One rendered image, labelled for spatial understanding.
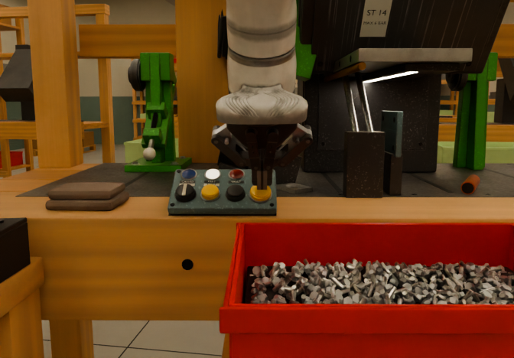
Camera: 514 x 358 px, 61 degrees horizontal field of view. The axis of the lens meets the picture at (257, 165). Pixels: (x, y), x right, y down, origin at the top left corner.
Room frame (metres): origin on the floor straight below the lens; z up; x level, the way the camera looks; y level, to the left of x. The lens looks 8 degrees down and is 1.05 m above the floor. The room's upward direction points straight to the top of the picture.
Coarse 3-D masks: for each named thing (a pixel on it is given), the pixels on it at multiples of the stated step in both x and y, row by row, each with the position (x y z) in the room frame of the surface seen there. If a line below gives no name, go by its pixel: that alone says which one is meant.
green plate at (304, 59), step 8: (296, 0) 0.82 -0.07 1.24; (296, 24) 0.82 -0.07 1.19; (296, 32) 0.82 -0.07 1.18; (296, 40) 0.82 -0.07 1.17; (296, 48) 0.82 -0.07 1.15; (304, 48) 0.82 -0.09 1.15; (296, 56) 0.82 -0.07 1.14; (304, 56) 0.82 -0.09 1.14; (312, 56) 0.82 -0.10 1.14; (304, 64) 0.82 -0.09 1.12; (312, 64) 0.82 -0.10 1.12; (296, 72) 0.82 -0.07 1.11; (304, 72) 0.82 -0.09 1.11; (304, 80) 0.89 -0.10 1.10
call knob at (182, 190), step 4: (184, 184) 0.60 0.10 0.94; (188, 184) 0.60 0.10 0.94; (180, 188) 0.60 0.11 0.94; (184, 188) 0.60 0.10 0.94; (188, 188) 0.60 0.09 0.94; (192, 188) 0.60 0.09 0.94; (176, 192) 0.59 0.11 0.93; (180, 192) 0.59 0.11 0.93; (184, 192) 0.59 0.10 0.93; (188, 192) 0.59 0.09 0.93; (192, 192) 0.60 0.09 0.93; (176, 196) 0.60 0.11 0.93; (180, 196) 0.59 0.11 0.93; (184, 196) 0.59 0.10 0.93; (188, 196) 0.59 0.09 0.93; (192, 196) 0.59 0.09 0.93
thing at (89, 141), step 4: (84, 132) 9.49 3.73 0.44; (88, 132) 9.68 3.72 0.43; (92, 132) 9.88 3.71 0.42; (84, 136) 9.48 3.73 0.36; (88, 136) 9.67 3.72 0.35; (92, 136) 9.87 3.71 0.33; (32, 140) 8.90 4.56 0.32; (36, 140) 8.89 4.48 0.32; (84, 140) 9.47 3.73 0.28; (88, 140) 9.66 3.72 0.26; (92, 140) 9.86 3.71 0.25; (32, 144) 8.90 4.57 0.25; (36, 144) 8.89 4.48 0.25; (84, 144) 9.46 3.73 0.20; (88, 144) 9.65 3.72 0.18; (92, 144) 9.85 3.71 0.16; (36, 148) 8.89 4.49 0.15; (92, 148) 9.89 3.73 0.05; (36, 152) 8.89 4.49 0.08; (84, 152) 9.45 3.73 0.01
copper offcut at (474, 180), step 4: (472, 176) 0.79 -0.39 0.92; (476, 176) 0.80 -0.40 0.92; (468, 180) 0.75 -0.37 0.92; (472, 180) 0.75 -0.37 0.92; (476, 180) 0.77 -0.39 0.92; (464, 184) 0.74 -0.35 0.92; (468, 184) 0.73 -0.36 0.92; (472, 184) 0.73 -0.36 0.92; (476, 184) 0.75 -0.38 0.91; (460, 188) 0.74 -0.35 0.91; (464, 188) 0.74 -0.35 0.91; (468, 188) 0.73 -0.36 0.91; (472, 188) 0.73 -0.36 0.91; (464, 192) 0.74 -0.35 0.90; (468, 192) 0.73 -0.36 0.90; (472, 192) 0.73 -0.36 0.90
